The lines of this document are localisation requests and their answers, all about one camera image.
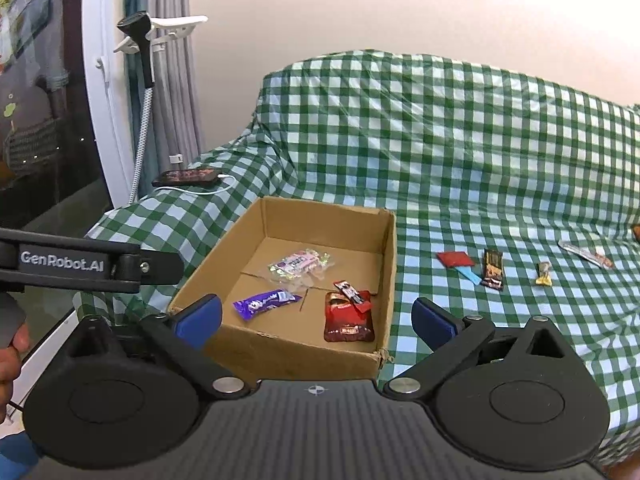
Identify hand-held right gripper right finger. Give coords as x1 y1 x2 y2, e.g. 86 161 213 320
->
382 297 571 403

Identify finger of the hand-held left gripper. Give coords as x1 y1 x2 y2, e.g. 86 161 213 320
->
117 251 184 286

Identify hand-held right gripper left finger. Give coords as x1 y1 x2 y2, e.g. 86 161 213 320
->
60 294 251 402

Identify purple chocolate bar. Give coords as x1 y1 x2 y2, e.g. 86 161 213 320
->
232 290 303 321

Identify red sachet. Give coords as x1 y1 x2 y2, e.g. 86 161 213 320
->
436 251 475 268

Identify dark brown snack bar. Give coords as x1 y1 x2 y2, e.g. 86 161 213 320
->
480 249 505 291

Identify cardboard box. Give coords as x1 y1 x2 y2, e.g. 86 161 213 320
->
167 196 397 383

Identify large red snack packet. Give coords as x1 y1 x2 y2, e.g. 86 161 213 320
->
324 290 376 343

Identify small red black candy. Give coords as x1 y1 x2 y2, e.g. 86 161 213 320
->
334 280 371 311

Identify clear candy bag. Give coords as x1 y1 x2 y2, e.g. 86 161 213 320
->
260 249 336 288

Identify long silver snack packet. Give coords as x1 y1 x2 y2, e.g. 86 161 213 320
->
557 240 615 268

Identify person's left hand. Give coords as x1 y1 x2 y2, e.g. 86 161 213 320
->
0 322 31 423

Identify glass window pane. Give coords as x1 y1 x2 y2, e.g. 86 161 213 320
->
0 0 108 231

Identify green checkered cloth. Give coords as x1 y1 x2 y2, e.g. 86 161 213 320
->
72 50 640 466

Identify grey curtain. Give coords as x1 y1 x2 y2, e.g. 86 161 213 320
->
122 0 206 201

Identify person's blue trousers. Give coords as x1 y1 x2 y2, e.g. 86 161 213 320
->
0 430 41 480

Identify gooseneck phone holder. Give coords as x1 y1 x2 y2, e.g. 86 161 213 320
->
114 10 208 206

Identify white charging cable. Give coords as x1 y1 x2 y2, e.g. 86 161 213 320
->
160 175 236 196

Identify white window frame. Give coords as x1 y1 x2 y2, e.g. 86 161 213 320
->
80 0 141 211

